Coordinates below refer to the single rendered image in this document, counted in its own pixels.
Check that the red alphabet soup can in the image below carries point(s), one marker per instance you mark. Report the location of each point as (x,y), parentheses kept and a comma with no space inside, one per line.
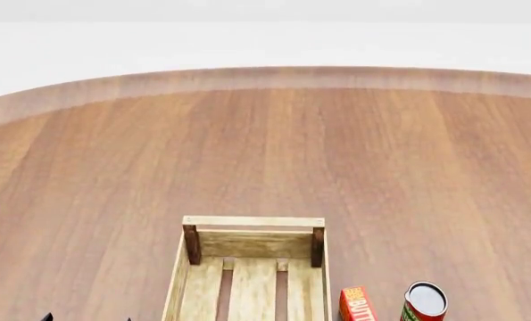
(425,302)

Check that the light wooden slatted crate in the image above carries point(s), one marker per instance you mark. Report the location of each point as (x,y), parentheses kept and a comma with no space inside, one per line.
(251,284)

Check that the red butter box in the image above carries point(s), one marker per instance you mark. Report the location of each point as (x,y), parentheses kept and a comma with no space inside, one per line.
(358,306)

